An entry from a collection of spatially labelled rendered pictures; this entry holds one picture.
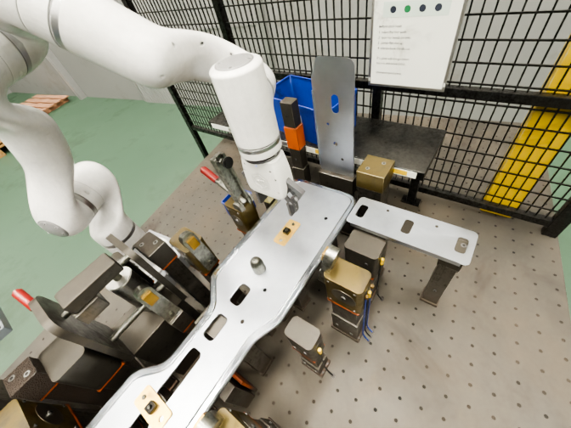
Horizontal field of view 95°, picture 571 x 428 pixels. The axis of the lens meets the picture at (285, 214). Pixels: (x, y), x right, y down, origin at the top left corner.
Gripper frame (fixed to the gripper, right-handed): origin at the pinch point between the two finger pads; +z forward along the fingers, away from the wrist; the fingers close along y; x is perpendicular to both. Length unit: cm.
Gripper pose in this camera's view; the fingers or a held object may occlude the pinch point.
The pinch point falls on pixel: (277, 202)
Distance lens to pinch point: 62.9
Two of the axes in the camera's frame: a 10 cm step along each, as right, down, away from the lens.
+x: 5.6, -6.9, 4.5
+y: 8.1, 3.3, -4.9
